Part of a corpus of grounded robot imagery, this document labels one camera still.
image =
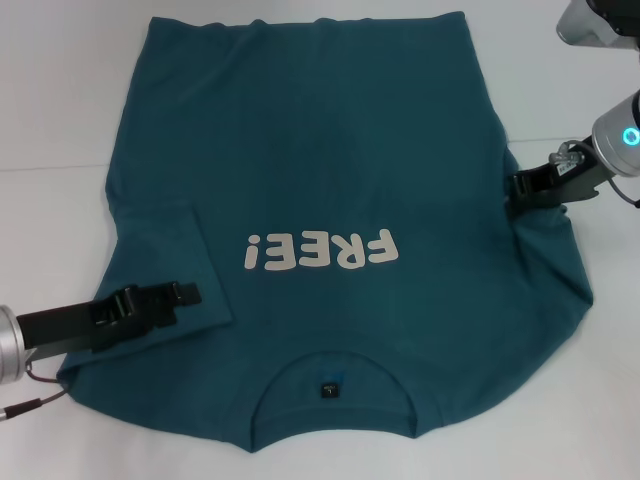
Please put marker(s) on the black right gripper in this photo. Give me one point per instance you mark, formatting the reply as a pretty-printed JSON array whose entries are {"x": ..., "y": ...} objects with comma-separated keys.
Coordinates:
[{"x": 582, "y": 162}]

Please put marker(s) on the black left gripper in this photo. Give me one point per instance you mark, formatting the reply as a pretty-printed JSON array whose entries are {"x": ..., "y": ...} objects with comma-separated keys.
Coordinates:
[{"x": 55, "y": 325}]

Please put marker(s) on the teal t-shirt with FREE print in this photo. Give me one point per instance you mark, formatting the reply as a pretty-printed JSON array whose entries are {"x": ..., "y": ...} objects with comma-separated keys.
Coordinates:
[{"x": 320, "y": 150}]

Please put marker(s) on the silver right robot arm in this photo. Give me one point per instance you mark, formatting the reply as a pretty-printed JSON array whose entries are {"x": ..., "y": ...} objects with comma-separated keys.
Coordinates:
[{"x": 615, "y": 135}]

